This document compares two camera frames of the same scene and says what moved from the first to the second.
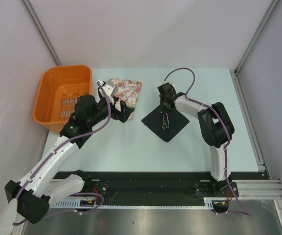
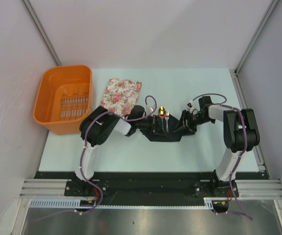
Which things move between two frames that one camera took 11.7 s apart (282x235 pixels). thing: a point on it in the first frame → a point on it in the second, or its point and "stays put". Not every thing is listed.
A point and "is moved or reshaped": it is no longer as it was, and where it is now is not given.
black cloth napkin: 154,120 is moved or reshaped
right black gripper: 162,109 → 185,114
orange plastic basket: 59,87 stays put
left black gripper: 125,111 → 156,128
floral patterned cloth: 128,91 stays put
